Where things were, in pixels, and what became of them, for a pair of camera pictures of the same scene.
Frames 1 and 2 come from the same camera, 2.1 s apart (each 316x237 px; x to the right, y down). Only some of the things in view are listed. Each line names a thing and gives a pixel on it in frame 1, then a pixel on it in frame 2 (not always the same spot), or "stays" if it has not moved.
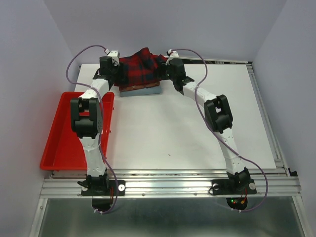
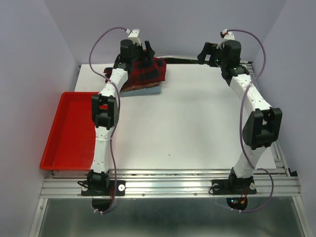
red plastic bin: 63,150 stays
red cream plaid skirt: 127,87 stays
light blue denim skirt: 145,91 stays
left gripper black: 121,76 → 146,55
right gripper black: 162,66 → 209,48
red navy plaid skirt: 142,68 stays
